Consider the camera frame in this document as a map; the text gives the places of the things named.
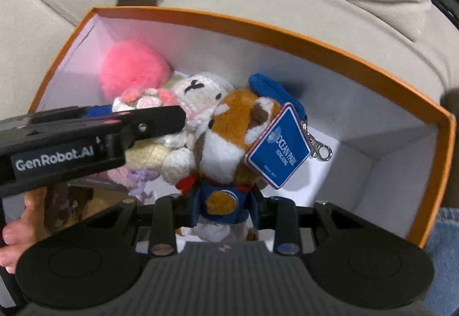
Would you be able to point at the person's left hand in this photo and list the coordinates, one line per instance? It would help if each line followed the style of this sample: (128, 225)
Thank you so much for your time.
(25, 230)

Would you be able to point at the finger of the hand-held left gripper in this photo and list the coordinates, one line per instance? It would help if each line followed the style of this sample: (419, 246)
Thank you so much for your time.
(154, 124)

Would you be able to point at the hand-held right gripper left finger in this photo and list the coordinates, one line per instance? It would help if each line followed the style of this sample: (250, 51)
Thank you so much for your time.
(168, 217)

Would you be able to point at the pink fluffy plush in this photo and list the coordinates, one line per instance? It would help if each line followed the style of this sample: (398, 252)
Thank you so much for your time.
(132, 72)

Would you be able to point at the white crochet bunny bouquet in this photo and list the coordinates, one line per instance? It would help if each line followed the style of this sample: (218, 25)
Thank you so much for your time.
(200, 93)

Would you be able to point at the person's jeans leg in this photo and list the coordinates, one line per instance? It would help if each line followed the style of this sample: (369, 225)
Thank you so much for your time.
(444, 248)

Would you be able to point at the red panda plush toy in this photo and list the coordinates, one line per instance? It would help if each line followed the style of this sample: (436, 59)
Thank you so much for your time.
(222, 144)

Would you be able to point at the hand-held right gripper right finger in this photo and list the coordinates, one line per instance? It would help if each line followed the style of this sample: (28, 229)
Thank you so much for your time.
(285, 219)

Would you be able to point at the orange cardboard box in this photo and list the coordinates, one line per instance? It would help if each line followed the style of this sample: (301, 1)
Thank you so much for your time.
(358, 104)

